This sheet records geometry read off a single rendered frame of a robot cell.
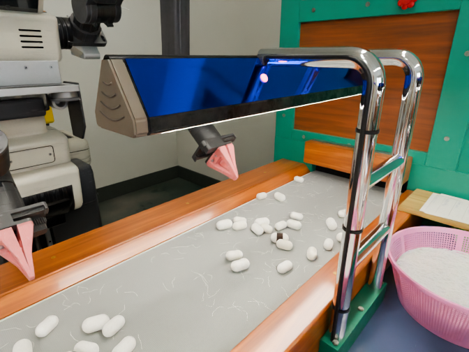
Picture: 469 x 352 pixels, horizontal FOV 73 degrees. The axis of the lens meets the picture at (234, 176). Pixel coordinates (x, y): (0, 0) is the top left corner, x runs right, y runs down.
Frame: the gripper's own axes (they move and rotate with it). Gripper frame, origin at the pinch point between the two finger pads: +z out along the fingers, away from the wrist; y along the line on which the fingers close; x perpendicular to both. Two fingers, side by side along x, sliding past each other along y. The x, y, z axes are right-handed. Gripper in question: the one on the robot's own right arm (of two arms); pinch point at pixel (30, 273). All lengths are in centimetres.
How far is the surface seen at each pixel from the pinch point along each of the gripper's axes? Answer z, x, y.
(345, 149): 4, -10, 79
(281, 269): 19.9, -9.3, 33.1
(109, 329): 12.8, -3.3, 5.4
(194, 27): -156, 65, 166
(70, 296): 4.2, 6.4, 4.6
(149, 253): 3.3, 7.0, 20.3
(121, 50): -170, 100, 120
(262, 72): -3.3, -33.8, 27.7
